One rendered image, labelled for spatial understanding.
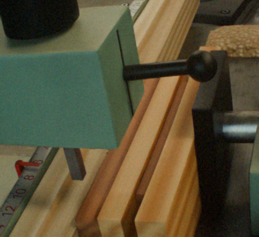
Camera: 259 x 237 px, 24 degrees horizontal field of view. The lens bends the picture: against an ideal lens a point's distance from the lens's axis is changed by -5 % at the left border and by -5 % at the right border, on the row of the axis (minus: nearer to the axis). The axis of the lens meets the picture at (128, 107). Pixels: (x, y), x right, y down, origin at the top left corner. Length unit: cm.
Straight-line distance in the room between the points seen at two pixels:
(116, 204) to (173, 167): 5
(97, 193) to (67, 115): 8
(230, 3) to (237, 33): 35
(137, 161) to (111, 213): 6
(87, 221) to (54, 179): 5
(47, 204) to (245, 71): 30
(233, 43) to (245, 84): 8
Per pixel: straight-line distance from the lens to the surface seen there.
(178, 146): 44
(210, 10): 103
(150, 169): 45
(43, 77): 38
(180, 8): 73
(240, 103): 61
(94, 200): 44
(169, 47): 67
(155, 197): 39
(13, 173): 75
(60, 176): 47
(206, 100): 44
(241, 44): 70
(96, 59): 36
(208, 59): 38
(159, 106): 51
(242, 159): 53
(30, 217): 44
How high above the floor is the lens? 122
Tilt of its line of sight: 31 degrees down
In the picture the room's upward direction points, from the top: 11 degrees counter-clockwise
